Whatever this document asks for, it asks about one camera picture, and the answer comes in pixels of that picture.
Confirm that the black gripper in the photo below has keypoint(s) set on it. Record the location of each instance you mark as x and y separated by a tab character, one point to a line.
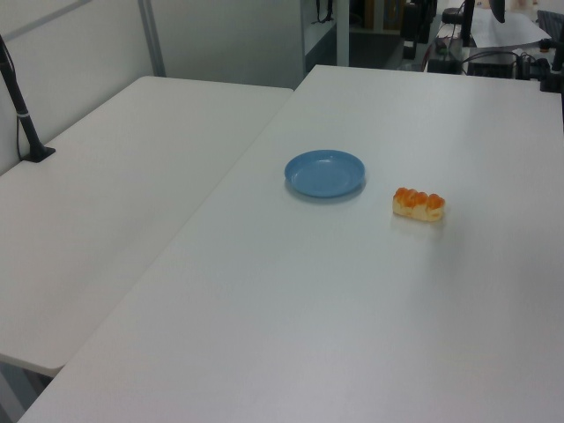
418	20

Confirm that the orange glazed bread roll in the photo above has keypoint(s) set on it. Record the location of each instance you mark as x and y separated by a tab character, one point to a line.
418	205

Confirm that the blue round plate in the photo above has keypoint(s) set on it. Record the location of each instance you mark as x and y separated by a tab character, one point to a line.
324	174

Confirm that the black device with lights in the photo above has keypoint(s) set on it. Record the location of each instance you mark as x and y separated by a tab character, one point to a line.
445	64

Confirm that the black monitor stand pole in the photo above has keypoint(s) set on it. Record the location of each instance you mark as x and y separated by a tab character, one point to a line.
468	22

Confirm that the white shelf unit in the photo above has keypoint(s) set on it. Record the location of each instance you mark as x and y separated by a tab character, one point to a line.
341	31

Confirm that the black electronics box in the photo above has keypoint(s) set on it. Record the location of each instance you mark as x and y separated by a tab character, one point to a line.
493	68

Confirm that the white paper sheet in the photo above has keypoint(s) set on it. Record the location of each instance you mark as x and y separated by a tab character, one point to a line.
506	33

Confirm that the black power strip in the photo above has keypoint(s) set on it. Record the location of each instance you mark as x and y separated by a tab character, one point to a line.
535	68

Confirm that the black clamp stand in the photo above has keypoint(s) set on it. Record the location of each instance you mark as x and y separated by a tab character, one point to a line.
551	81

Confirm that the white side table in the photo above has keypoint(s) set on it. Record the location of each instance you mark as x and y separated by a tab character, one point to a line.
110	198

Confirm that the grey metal partition post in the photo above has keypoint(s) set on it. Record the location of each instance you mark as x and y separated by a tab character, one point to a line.
152	39

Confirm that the black camera stand pole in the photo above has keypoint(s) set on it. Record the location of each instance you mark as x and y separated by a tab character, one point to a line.
22	114

